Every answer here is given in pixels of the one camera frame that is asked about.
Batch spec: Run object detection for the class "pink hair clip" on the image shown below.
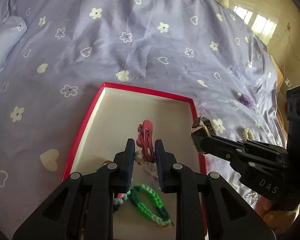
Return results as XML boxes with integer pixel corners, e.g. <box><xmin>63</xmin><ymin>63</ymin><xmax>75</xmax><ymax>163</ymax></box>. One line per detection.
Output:
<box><xmin>136</xmin><ymin>120</ymin><xmax>155</xmax><ymax>164</ymax></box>

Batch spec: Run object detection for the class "red shallow cardboard box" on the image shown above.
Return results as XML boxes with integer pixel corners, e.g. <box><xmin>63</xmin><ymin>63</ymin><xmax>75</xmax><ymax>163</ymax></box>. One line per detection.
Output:
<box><xmin>62</xmin><ymin>83</ymin><xmax>206</xmax><ymax>239</ymax></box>

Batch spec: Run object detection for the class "black scrunchie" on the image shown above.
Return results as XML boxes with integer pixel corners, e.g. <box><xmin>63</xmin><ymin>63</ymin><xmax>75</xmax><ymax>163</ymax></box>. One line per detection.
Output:
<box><xmin>113</xmin><ymin>204</ymin><xmax>121</xmax><ymax>213</ymax></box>

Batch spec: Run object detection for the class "right hand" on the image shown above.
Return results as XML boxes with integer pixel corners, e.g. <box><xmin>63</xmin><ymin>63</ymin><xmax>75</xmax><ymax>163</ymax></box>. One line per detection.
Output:
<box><xmin>254</xmin><ymin>196</ymin><xmax>300</xmax><ymax>234</ymax></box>

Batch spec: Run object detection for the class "crystal bead bracelet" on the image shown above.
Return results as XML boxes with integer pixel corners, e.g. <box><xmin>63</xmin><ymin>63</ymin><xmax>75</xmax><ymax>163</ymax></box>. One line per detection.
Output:
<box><xmin>243</xmin><ymin>191</ymin><xmax>259</xmax><ymax>208</ymax></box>

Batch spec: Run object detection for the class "green braided bracelet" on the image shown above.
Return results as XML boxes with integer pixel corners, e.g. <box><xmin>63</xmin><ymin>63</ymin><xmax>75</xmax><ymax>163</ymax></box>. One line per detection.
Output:
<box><xmin>128</xmin><ymin>183</ymin><xmax>175</xmax><ymax>228</ymax></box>

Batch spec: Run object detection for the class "colourful bead bracelet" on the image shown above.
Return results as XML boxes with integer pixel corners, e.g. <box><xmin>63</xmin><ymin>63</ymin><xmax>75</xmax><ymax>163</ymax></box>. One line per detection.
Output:
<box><xmin>96</xmin><ymin>149</ymin><xmax>146</xmax><ymax>207</ymax></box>

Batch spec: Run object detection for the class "purple flowered bed quilt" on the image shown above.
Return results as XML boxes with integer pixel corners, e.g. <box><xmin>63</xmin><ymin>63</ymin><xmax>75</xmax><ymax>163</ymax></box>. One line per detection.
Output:
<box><xmin>0</xmin><ymin>0</ymin><xmax>285</xmax><ymax>238</ymax></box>

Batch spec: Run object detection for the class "purple flower hair accessory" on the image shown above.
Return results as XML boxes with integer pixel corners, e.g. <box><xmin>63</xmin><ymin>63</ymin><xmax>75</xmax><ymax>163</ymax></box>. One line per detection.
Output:
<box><xmin>237</xmin><ymin>93</ymin><xmax>254</xmax><ymax>110</ymax></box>

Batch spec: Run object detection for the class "white pearl scrunchie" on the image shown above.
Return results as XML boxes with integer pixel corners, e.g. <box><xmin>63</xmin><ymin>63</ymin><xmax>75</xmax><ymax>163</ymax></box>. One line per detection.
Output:
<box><xmin>243</xmin><ymin>127</ymin><xmax>254</xmax><ymax>141</ymax></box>

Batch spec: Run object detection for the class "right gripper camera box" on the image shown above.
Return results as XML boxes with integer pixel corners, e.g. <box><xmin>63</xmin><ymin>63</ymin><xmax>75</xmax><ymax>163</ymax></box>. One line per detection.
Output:
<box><xmin>286</xmin><ymin>86</ymin><xmax>300</xmax><ymax>204</ymax></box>

